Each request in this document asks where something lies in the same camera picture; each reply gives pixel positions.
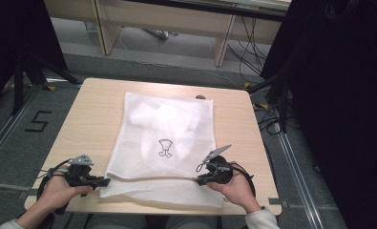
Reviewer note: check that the metal floor rail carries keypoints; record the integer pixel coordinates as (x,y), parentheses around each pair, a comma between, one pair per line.
(299,178)
(8,130)

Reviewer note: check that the person's left hand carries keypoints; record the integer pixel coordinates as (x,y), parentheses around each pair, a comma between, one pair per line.
(58,192)

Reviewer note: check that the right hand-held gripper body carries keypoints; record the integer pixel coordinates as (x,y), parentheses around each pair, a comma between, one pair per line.
(221,173)

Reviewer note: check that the white mesh laundry bag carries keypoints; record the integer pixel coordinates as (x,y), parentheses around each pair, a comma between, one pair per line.
(163,127)

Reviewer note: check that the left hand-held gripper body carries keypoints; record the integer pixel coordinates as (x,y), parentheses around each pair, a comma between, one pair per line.
(78,171)

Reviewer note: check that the small dark round object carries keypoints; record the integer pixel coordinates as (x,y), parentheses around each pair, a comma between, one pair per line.
(200,96)

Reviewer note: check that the black curtain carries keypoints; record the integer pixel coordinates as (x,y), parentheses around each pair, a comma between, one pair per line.
(14,28)
(342,95)

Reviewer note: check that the black metal stand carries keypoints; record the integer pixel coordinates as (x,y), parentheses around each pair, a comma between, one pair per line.
(17,82)
(283,101)

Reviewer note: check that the person's right hand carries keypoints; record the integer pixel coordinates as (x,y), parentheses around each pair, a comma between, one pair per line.
(238,191)

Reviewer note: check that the person's legs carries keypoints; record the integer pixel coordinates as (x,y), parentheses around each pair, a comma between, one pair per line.
(119,222)

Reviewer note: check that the grey power strip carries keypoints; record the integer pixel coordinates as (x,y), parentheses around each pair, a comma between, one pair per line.
(160,33)

